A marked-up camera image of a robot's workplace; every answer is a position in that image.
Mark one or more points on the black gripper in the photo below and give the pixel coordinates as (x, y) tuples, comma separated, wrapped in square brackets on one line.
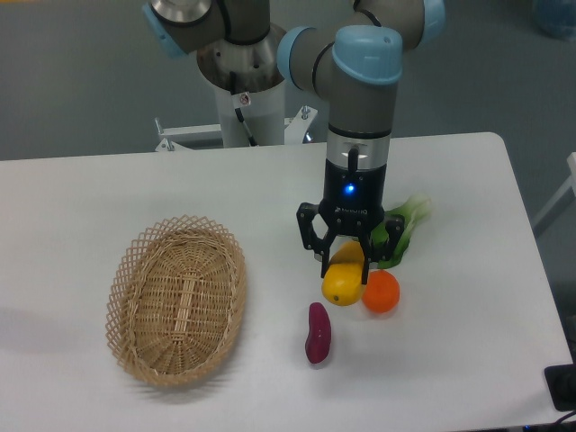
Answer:
[(352, 205)]

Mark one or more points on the yellow mango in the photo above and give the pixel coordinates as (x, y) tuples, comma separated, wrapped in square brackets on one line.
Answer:
[(342, 283)]

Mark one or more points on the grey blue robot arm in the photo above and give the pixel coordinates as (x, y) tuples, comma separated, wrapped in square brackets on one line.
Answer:
[(355, 67)]

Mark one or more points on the woven wicker basket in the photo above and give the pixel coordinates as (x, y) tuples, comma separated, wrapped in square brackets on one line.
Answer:
[(177, 301)]

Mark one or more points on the orange fruit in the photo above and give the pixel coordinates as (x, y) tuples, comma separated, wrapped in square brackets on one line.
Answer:
[(382, 292)]

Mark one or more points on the green bok choy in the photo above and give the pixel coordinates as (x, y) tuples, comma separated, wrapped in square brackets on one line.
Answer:
[(391, 238)]

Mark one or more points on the purple sweet potato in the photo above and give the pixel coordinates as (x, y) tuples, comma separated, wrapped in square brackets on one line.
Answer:
[(318, 341)]

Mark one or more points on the white furniture at right edge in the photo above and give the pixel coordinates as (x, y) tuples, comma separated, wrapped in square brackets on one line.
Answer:
[(559, 202)]

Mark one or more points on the black device at table edge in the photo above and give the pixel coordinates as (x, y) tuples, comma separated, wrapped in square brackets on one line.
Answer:
[(560, 380)]

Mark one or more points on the blue object in background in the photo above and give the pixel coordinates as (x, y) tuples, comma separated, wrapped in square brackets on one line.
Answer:
[(555, 17)]

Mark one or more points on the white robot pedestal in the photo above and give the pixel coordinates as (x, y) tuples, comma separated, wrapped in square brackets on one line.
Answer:
[(245, 120)]

